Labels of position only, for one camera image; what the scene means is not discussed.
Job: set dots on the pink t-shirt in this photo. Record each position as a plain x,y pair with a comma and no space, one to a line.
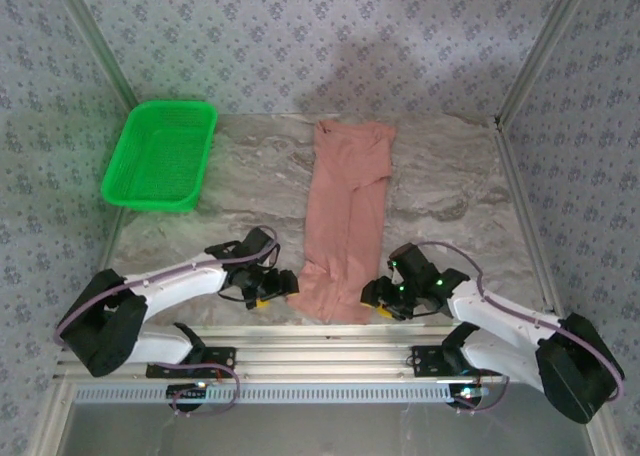
345,216

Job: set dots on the green plastic mesh basket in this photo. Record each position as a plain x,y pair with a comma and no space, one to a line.
160,156

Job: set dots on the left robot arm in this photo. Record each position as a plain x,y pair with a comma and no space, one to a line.
175,286

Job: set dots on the right controller board with LED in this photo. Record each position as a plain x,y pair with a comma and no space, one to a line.
467,393

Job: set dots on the controller board with led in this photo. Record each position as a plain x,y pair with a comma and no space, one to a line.
467,393
187,390

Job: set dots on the left controller board with LED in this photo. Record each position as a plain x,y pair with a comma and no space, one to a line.
187,390

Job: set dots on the grey metal panel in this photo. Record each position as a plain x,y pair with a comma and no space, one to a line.
325,431

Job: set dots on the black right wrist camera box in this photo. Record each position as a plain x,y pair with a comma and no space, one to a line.
374,291

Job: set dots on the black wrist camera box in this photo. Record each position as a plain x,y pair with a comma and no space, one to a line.
288,282
374,291

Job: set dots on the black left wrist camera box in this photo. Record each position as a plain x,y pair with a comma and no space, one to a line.
288,282

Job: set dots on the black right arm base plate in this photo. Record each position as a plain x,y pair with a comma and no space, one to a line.
430,361

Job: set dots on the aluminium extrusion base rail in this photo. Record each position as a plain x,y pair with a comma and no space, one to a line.
325,356

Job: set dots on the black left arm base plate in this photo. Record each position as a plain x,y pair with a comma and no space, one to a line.
220,361

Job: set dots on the aluminium frame post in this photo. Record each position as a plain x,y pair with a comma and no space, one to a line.
100,46
545,46

